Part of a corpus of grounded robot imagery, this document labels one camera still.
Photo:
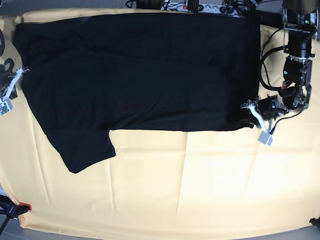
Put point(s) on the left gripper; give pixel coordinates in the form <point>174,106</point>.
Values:
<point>269,108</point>

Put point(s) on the black T-shirt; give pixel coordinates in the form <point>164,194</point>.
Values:
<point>137,71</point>

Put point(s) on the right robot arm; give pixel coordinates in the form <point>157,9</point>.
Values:
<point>6,72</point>

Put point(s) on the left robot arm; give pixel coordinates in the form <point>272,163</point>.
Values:
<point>299,23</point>

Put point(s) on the yellow table cloth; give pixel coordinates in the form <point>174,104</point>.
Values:
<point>168,185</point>

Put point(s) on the black red table clamp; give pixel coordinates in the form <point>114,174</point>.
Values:
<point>10,209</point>

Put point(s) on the black clamp at right corner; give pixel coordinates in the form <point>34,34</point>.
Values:
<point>315,222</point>

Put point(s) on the white power strip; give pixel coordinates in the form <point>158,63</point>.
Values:
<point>195,6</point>

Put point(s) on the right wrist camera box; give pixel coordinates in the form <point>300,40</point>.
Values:
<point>5,106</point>

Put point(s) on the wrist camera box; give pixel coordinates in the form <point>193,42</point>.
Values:
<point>265,138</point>
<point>5,106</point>

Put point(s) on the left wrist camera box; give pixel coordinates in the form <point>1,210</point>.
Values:
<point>265,138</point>

